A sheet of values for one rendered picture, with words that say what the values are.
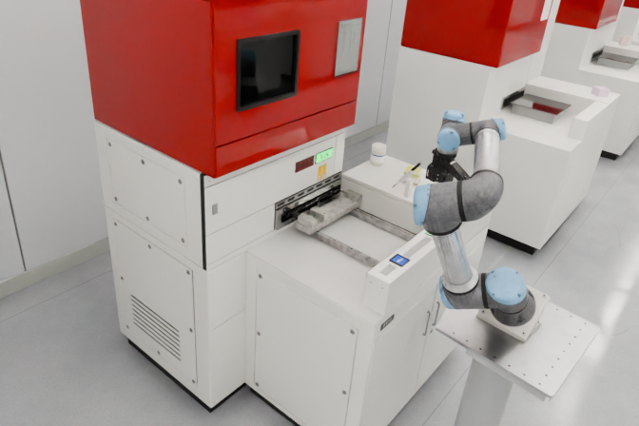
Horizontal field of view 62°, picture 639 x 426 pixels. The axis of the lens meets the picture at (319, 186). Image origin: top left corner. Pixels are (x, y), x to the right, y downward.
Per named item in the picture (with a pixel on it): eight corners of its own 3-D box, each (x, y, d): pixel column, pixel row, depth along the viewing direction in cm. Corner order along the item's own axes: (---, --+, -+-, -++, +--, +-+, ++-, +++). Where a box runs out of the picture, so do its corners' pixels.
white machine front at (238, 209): (203, 268, 203) (200, 173, 185) (335, 198, 261) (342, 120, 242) (208, 272, 201) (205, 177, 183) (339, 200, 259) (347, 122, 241)
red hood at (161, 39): (93, 119, 221) (74, -36, 194) (239, 84, 278) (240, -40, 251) (215, 180, 180) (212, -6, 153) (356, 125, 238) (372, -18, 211)
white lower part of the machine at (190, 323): (120, 343, 277) (103, 205, 239) (238, 275, 335) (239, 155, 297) (211, 422, 239) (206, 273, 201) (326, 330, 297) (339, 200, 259)
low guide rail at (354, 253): (295, 227, 233) (295, 222, 232) (298, 226, 235) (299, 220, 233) (392, 278, 207) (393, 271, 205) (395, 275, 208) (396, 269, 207)
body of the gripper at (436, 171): (434, 174, 207) (439, 145, 201) (455, 181, 202) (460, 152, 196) (424, 180, 201) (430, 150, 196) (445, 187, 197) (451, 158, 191)
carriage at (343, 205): (296, 227, 228) (296, 222, 226) (347, 199, 254) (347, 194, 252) (310, 235, 224) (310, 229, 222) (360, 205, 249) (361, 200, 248)
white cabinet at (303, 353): (243, 396, 253) (245, 252, 216) (361, 300, 321) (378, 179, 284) (353, 482, 219) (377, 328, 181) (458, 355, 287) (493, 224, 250)
